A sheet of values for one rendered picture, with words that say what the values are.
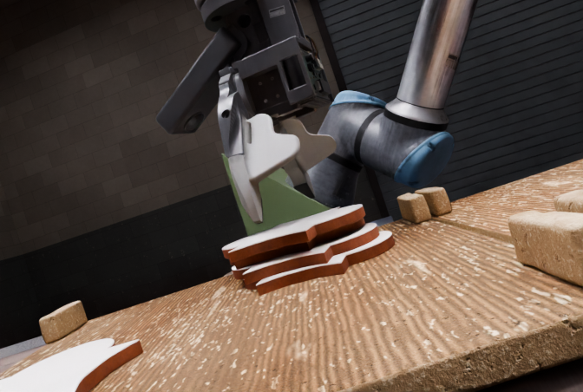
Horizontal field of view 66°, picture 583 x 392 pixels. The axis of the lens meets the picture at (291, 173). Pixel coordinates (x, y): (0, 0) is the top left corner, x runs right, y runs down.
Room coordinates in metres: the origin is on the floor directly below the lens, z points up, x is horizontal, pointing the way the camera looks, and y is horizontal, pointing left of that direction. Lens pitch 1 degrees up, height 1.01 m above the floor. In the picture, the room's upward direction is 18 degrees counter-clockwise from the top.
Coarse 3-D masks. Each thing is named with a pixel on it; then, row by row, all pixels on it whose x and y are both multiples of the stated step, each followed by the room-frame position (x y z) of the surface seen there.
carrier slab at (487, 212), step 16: (544, 176) 0.48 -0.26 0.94; (560, 176) 0.45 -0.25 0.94; (576, 176) 0.42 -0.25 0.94; (496, 192) 0.48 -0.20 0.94; (512, 192) 0.45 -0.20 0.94; (528, 192) 0.42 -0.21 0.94; (544, 192) 0.40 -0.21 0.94; (560, 192) 0.37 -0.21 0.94; (464, 208) 0.44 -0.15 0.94; (480, 208) 0.42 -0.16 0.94; (496, 208) 0.39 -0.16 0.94; (512, 208) 0.37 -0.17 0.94; (528, 208) 0.35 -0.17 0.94; (544, 208) 0.34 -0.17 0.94; (448, 224) 0.41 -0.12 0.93; (464, 224) 0.37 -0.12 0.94; (480, 224) 0.35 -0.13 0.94; (496, 224) 0.34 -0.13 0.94; (512, 240) 0.29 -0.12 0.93
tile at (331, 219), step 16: (336, 208) 0.45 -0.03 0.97; (352, 208) 0.39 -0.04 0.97; (288, 224) 0.45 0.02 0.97; (304, 224) 0.40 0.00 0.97; (320, 224) 0.37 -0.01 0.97; (336, 224) 0.37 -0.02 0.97; (240, 240) 0.44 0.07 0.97; (256, 240) 0.39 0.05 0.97; (272, 240) 0.37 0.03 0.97; (288, 240) 0.36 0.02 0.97; (304, 240) 0.35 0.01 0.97; (224, 256) 0.42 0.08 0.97; (240, 256) 0.37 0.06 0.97
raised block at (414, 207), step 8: (400, 200) 0.48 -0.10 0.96; (408, 200) 0.44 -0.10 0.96; (416, 200) 0.44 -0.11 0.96; (424, 200) 0.44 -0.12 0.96; (400, 208) 0.49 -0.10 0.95; (408, 208) 0.45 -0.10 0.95; (416, 208) 0.44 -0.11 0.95; (424, 208) 0.44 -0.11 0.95; (408, 216) 0.46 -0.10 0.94; (416, 216) 0.44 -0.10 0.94; (424, 216) 0.44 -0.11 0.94
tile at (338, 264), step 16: (384, 240) 0.37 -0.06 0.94; (336, 256) 0.36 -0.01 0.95; (352, 256) 0.36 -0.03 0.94; (368, 256) 0.36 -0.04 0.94; (288, 272) 0.36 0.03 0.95; (304, 272) 0.35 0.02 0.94; (320, 272) 0.35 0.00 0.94; (336, 272) 0.34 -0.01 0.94; (256, 288) 0.38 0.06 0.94; (272, 288) 0.36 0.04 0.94
